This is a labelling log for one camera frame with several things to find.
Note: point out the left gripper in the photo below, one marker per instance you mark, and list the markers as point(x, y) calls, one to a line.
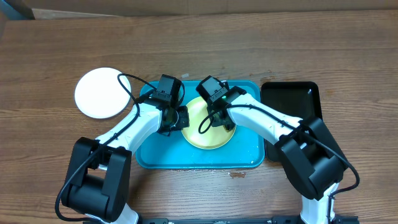
point(185, 120)

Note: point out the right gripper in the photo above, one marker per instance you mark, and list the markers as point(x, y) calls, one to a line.
point(224, 121)

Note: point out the yellow plate with stain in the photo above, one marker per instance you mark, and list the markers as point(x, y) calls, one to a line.
point(215, 137)

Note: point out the white plate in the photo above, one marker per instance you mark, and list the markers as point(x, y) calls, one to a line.
point(102, 93)

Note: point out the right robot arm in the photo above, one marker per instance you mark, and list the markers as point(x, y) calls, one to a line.
point(312, 160)

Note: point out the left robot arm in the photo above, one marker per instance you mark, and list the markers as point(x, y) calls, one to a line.
point(97, 181)

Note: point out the teal plastic tray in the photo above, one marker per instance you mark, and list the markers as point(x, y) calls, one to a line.
point(244, 150)

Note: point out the black rectangular water tray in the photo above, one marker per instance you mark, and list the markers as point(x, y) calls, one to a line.
point(296, 99)

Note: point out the small clear tape scrap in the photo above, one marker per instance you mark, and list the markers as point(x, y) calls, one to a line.
point(185, 75)

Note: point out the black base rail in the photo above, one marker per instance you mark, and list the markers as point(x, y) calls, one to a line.
point(273, 220)

